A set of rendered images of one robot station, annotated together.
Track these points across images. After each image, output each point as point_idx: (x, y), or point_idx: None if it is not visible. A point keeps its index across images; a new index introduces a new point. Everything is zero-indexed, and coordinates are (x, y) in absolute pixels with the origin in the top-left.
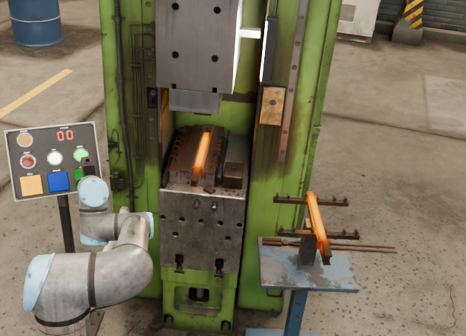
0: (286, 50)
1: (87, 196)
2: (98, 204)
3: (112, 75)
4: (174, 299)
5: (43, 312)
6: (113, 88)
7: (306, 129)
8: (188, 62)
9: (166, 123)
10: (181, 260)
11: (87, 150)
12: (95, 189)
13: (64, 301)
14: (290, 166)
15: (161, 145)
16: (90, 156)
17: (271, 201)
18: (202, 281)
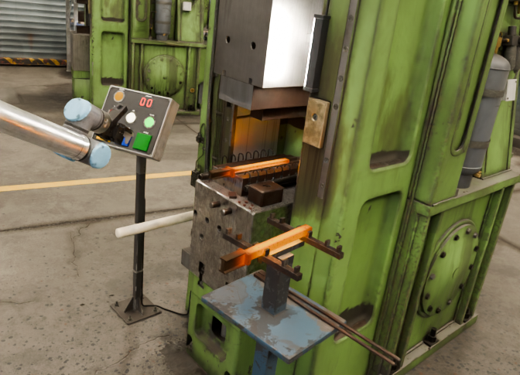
0: (334, 56)
1: (67, 108)
2: (71, 118)
3: (209, 69)
4: (195, 319)
5: None
6: (208, 82)
7: (347, 163)
8: (235, 47)
9: (251, 135)
10: (203, 271)
11: (155, 121)
12: (76, 105)
13: None
14: (328, 208)
15: (231, 149)
16: (124, 105)
17: (306, 249)
18: None
